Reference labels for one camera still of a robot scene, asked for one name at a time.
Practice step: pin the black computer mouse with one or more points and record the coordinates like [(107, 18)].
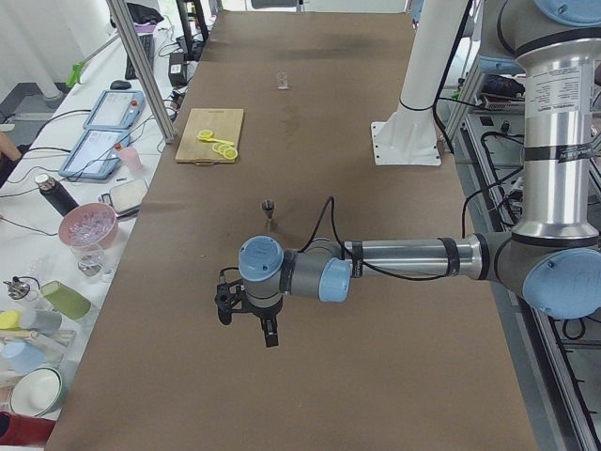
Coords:
[(120, 85)]

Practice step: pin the white green rimmed bowl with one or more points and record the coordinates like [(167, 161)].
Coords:
[(40, 392)]

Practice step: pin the black thermos bottle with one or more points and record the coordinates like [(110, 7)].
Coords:
[(56, 194)]

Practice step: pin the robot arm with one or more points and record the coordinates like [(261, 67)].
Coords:
[(550, 258)]

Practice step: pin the glass oil dispenser bottle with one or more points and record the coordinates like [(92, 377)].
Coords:
[(23, 288)]

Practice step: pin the clear glass cup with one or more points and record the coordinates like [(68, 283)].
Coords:
[(282, 80)]

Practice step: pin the aluminium frame post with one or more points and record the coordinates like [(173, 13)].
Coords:
[(134, 49)]

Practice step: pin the red thermos bottle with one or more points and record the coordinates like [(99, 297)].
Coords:
[(22, 430)]

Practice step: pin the middle lemon slice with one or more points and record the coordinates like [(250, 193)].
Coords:
[(219, 148)]

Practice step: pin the kitchen scale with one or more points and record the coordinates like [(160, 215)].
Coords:
[(125, 198)]

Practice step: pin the black power adapter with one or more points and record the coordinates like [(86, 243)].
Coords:
[(177, 72)]

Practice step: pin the pink plastic cup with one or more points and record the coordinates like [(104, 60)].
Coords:
[(130, 157)]

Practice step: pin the bamboo cutting board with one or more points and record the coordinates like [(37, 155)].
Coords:
[(226, 123)]

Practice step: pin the steel jigger measuring cup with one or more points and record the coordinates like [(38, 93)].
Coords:
[(268, 208)]

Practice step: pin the pink bowl with ice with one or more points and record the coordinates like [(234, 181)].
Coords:
[(91, 223)]

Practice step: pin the yellow plastic knife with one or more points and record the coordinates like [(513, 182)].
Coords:
[(222, 141)]

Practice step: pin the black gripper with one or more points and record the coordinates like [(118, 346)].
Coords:
[(264, 314)]

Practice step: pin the upper teach pendant tablet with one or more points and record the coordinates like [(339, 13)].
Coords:
[(115, 110)]

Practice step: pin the lower teach pendant tablet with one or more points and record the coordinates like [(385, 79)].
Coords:
[(95, 155)]

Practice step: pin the light blue cup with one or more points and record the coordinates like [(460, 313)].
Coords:
[(23, 357)]

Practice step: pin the yellow lidded grey cup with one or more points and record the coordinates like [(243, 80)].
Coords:
[(45, 322)]

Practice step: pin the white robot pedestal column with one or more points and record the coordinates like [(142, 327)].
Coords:
[(408, 137)]

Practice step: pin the wine glass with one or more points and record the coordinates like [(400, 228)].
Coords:
[(93, 262)]

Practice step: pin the teach pendant tablet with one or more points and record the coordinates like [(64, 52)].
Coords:
[(115, 110), (95, 155)]

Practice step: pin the green tumbler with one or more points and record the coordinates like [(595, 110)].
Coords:
[(66, 300)]

